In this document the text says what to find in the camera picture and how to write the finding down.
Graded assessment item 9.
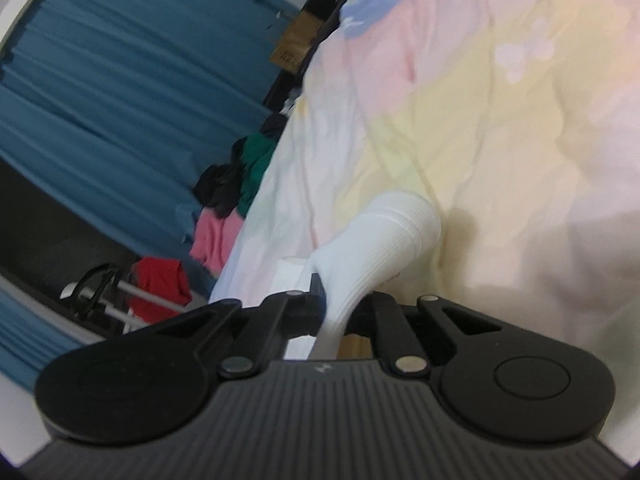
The white ribbed sock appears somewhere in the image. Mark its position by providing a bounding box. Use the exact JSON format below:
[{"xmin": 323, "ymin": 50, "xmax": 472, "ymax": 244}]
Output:
[{"xmin": 287, "ymin": 193, "xmax": 442, "ymax": 362}]

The white drying rack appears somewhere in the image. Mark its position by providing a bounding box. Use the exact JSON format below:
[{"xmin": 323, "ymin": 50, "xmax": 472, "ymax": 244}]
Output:
[{"xmin": 60, "ymin": 280, "xmax": 193, "ymax": 333}]

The black clothes hanger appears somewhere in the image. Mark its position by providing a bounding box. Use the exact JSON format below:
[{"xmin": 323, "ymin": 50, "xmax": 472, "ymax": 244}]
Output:
[{"xmin": 74, "ymin": 262, "xmax": 122, "ymax": 322}]

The pink garment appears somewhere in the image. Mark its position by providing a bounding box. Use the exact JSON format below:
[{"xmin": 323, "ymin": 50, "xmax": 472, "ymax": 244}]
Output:
[{"xmin": 189, "ymin": 209, "xmax": 247, "ymax": 275}]

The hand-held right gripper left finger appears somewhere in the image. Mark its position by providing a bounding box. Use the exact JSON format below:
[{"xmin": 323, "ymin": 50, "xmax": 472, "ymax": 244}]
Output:
[{"xmin": 144, "ymin": 274, "xmax": 327, "ymax": 379}]

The pastel printed blanket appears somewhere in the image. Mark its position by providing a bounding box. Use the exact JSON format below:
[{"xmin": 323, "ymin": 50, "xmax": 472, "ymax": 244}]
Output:
[{"xmin": 209, "ymin": 0, "xmax": 640, "ymax": 361}]

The red garment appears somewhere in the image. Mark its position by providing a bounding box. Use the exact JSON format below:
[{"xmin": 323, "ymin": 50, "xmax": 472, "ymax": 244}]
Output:
[{"xmin": 126, "ymin": 256, "xmax": 193, "ymax": 325}]

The blue curtain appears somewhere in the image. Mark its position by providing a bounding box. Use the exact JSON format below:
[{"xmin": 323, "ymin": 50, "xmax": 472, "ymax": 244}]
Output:
[{"xmin": 0, "ymin": 0, "xmax": 326, "ymax": 391}]

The black garment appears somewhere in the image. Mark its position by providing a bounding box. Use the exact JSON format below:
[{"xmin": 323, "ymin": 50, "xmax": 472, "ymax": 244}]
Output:
[{"xmin": 194, "ymin": 162, "xmax": 247, "ymax": 218}]

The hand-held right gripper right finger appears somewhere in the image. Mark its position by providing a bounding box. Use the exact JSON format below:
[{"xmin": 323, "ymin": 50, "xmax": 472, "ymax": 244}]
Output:
[{"xmin": 350, "ymin": 292, "xmax": 503, "ymax": 377}]

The brown cardboard tag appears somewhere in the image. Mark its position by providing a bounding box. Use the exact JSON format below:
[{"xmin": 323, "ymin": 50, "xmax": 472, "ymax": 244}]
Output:
[{"xmin": 270, "ymin": 10, "xmax": 326, "ymax": 68}]

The green garment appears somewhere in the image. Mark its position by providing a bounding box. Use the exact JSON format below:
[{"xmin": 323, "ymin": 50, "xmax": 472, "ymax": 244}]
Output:
[{"xmin": 234, "ymin": 132, "xmax": 281, "ymax": 217}]

